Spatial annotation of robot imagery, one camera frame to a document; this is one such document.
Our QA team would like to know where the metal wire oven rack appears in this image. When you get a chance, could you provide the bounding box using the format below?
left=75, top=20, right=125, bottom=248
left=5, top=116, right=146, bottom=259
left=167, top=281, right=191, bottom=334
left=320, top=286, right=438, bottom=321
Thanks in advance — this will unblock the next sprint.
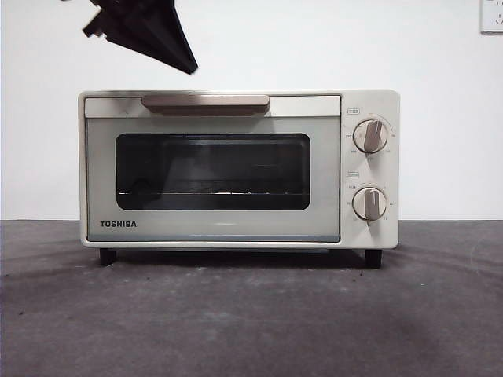
left=117, top=178, right=310, bottom=197

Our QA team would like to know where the cream oven knob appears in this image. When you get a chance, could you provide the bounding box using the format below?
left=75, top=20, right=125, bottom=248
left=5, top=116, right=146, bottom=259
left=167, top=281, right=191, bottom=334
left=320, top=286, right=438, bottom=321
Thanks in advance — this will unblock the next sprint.
left=351, top=186, right=389, bottom=225
left=353, top=119, right=391, bottom=155

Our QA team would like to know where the white wall socket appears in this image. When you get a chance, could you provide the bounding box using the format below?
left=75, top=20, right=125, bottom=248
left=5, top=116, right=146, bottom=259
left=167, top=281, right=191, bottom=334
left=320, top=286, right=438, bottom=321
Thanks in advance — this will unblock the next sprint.
left=479, top=0, right=503, bottom=35

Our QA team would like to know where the glass oven door with handle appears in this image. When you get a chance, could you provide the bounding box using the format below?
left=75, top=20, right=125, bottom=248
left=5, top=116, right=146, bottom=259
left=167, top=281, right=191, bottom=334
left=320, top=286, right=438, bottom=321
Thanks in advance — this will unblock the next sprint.
left=83, top=93, right=342, bottom=243

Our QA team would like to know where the cream Toshiba toaster oven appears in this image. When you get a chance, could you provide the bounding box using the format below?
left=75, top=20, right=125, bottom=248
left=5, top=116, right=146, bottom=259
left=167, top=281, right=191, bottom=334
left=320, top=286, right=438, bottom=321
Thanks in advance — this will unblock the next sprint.
left=77, top=89, right=402, bottom=269

